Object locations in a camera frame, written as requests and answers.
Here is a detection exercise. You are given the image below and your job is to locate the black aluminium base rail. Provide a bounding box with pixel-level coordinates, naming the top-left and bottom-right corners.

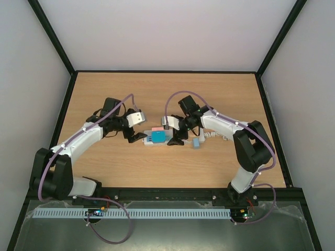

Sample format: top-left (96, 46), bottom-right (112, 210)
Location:
top-left (26, 186), bottom-right (304, 207)

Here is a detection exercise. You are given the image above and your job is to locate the pink cube socket adapter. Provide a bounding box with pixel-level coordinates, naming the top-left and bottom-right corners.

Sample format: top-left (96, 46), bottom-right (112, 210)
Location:
top-left (151, 127), bottom-right (164, 131)

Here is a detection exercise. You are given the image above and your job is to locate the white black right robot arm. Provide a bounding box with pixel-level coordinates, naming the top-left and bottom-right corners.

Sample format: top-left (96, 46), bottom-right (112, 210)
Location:
top-left (161, 92), bottom-right (276, 205)

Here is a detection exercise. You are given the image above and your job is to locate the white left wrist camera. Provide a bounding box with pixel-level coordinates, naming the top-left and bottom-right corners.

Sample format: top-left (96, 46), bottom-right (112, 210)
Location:
top-left (126, 111), bottom-right (147, 128)

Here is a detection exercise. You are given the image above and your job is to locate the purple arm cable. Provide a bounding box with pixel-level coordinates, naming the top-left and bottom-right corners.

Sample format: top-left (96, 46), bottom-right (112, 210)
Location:
top-left (164, 90), bottom-right (277, 226)
top-left (38, 94), bottom-right (139, 244)

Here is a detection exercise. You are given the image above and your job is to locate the light blue side plug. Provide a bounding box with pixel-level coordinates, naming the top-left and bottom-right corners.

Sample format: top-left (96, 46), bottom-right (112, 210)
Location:
top-left (192, 138), bottom-right (200, 149)

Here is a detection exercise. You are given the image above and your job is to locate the blue cube plug adapter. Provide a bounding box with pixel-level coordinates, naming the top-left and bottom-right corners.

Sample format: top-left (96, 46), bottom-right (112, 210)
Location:
top-left (151, 130), bottom-right (166, 144)

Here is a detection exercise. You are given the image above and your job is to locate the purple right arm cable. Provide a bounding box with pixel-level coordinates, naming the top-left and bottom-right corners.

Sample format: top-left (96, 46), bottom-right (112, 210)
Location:
top-left (164, 90), bottom-right (277, 226)

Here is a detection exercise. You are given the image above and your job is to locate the white power strip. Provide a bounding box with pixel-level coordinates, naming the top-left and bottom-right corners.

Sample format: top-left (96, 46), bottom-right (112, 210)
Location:
top-left (142, 129), bottom-right (205, 146)

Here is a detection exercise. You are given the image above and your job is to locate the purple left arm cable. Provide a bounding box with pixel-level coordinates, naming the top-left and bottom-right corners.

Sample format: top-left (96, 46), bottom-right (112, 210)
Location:
top-left (38, 94), bottom-right (139, 244)

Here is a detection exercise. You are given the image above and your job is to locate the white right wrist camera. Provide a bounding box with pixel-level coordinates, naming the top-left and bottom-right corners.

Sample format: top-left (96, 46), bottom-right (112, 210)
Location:
top-left (161, 116), bottom-right (180, 130)

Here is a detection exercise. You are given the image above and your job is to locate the black enclosure frame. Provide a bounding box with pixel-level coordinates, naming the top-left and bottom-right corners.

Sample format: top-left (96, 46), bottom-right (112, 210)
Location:
top-left (5, 0), bottom-right (323, 251)

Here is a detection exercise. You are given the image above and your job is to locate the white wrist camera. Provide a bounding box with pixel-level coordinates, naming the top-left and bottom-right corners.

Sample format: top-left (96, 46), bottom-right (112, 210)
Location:
top-left (126, 111), bottom-right (147, 128)
top-left (161, 116), bottom-right (180, 130)

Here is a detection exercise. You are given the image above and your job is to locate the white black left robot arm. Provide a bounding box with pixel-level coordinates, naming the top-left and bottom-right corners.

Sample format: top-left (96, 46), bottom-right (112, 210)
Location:
top-left (29, 98), bottom-right (147, 201)

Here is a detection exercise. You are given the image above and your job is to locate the light blue slotted cable duct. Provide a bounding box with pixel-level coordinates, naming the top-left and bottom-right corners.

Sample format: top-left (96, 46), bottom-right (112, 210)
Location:
top-left (32, 208), bottom-right (231, 220)

